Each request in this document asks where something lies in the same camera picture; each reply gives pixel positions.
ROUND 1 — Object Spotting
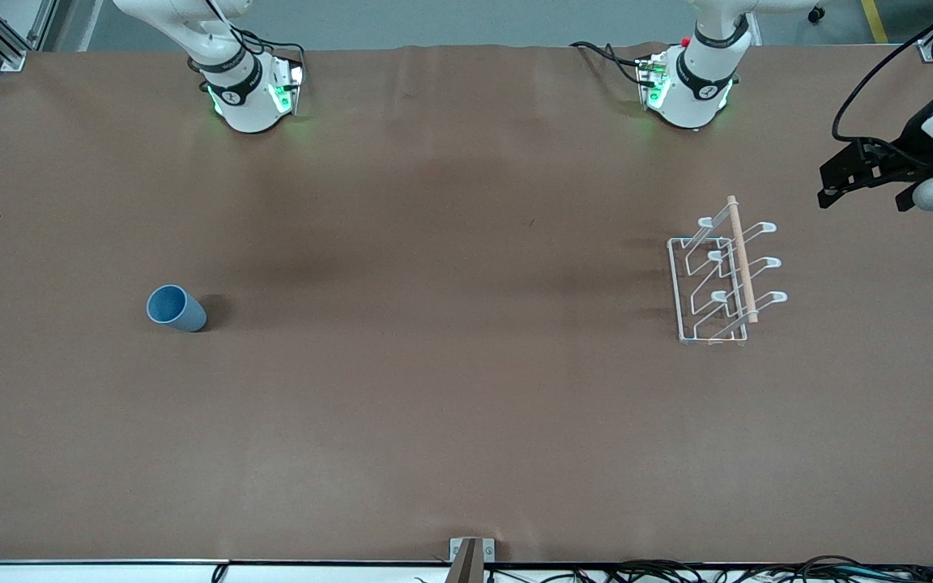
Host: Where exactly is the blue plastic cup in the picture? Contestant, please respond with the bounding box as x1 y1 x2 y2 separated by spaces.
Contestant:
147 284 208 334

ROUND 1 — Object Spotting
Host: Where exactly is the white wire cup holder rack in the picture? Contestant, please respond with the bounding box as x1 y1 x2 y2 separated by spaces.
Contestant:
667 194 789 347

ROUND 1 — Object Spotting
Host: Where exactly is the silver base connector plate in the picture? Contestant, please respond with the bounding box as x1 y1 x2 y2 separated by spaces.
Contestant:
272 61 305 116

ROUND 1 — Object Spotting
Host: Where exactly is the brown post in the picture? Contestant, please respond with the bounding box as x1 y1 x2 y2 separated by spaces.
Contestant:
444 538 485 583

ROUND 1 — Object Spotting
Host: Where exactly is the black base cable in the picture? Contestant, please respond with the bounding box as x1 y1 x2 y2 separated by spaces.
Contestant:
228 28 307 70
570 40 654 86

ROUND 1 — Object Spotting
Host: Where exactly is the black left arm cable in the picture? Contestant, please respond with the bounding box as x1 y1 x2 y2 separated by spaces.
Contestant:
831 0 933 163

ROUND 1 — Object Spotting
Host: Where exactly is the brown table cover sheet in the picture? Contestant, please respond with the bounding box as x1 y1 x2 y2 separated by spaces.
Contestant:
0 42 933 565

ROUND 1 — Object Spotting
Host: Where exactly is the black cable bundle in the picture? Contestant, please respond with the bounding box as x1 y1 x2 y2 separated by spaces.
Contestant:
483 555 933 583

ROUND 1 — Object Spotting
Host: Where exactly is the silver metal bracket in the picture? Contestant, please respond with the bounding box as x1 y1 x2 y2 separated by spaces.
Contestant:
449 538 496 564

